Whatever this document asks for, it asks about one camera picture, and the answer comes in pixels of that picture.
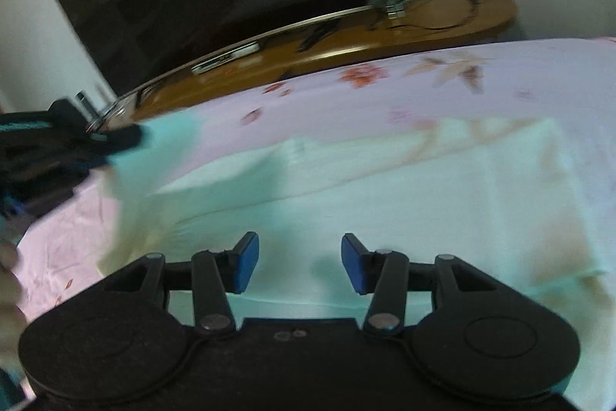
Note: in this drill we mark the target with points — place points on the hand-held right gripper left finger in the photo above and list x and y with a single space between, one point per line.
246 264

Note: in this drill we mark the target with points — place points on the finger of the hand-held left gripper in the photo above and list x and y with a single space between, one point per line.
120 140

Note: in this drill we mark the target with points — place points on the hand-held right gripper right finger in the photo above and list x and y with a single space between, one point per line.
353 264

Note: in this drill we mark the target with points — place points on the pale mint small garment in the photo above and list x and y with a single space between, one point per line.
385 199

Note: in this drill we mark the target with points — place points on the person's left hand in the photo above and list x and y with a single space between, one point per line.
9 310

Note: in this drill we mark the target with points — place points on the pink floral bed sheet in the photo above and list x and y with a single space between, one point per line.
385 83

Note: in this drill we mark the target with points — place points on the glossy wooden table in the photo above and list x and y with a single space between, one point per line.
337 45

